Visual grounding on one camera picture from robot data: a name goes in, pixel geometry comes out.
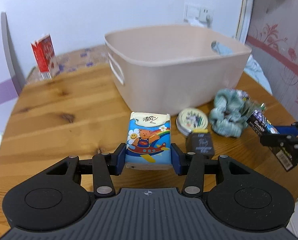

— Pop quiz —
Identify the dried herb sachet bag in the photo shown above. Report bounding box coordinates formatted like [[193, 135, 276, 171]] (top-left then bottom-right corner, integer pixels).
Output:
[[242, 99, 266, 117]]

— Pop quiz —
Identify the white wall socket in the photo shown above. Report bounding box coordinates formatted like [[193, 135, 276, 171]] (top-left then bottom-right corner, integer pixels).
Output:
[[198, 7, 214, 28]]

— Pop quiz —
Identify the purple white headboard panel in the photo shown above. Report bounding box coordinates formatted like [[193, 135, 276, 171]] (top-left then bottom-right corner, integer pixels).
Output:
[[0, 12, 21, 105]]

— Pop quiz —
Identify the small black box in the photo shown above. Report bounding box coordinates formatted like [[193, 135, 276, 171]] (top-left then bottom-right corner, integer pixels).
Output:
[[186, 129, 215, 159]]

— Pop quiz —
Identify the round cream tin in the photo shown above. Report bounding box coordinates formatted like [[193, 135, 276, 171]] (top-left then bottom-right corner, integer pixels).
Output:
[[176, 108, 209, 137]]

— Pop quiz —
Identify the beige plastic storage bin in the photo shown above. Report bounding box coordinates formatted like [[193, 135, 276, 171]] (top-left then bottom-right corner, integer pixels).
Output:
[[104, 25, 252, 115]]

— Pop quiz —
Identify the floral wardrobe door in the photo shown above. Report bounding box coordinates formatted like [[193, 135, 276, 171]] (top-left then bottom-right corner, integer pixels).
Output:
[[246, 0, 298, 120]]

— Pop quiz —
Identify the cartoon bear tissue pack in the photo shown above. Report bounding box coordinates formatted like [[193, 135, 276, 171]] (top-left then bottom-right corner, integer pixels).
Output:
[[125, 112, 172, 170]]

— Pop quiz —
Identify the red milk carton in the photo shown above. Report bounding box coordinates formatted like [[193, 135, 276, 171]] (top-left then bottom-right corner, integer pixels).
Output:
[[31, 34, 60, 80]]

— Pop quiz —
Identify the white wall switch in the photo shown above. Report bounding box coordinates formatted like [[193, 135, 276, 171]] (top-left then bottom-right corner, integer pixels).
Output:
[[183, 3, 201, 22]]

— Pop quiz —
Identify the green fabric scrunchie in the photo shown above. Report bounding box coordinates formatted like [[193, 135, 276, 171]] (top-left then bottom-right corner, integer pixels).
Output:
[[209, 88, 249, 138]]

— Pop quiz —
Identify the light blue blanket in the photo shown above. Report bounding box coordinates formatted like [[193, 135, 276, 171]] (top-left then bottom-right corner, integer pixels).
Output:
[[211, 41, 273, 95]]

